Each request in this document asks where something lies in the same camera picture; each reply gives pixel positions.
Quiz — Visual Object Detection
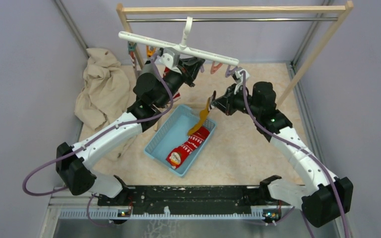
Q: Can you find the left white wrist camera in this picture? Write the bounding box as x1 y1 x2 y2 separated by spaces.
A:
159 47 181 73

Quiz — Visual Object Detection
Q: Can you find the wooden clothes rack frame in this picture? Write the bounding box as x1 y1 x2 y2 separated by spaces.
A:
116 0 355 132

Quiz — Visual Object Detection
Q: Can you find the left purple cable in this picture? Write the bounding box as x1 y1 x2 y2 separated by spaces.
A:
22 54 175 227

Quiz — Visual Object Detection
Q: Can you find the salmon clothes clip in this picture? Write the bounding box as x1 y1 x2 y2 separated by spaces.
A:
210 61 223 74

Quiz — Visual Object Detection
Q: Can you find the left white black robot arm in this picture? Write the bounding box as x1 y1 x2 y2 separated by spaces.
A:
56 57 205 205

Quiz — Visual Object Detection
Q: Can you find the red Santa Christmas sock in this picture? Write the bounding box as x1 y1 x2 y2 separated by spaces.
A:
166 126 210 169

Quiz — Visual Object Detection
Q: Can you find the red white striped sock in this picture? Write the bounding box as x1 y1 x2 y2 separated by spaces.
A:
163 67 181 102

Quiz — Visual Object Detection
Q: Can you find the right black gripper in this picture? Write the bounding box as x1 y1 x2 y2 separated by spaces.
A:
211 83 260 118

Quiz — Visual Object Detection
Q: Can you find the mustard yellow sock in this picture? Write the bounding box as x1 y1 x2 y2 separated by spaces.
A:
187 90 216 136

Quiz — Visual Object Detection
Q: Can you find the beige crumpled cloth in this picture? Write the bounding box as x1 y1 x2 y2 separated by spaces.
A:
74 48 138 161

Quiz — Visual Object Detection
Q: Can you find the teal clothes clip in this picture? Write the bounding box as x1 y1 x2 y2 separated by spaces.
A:
128 42 137 59

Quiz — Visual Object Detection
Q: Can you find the grey striped-cuff sock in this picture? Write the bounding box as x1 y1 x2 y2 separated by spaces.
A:
130 56 137 70

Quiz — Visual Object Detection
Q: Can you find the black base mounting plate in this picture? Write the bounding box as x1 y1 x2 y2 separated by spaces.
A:
97 185 289 216

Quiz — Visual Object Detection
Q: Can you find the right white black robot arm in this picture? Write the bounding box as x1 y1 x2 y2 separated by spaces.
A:
209 82 353 228

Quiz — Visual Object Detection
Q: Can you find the metal rack rod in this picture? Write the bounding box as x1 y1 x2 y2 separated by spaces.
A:
127 17 338 23

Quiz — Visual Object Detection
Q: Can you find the white plastic clip hanger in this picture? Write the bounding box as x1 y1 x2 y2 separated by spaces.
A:
118 16 239 66

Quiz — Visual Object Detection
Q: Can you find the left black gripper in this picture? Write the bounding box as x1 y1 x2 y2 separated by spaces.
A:
157 57 205 108

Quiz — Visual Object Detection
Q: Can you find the blue plastic basket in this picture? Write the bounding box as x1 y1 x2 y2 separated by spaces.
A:
144 105 217 177

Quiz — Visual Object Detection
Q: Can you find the purple cable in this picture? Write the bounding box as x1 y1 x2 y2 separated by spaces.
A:
22 54 175 227
240 70 352 238

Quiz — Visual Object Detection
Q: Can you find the orange clothes clip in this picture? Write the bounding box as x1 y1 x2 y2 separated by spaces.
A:
146 45 157 58

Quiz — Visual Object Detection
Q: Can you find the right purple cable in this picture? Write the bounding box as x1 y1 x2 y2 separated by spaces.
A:
240 70 352 238

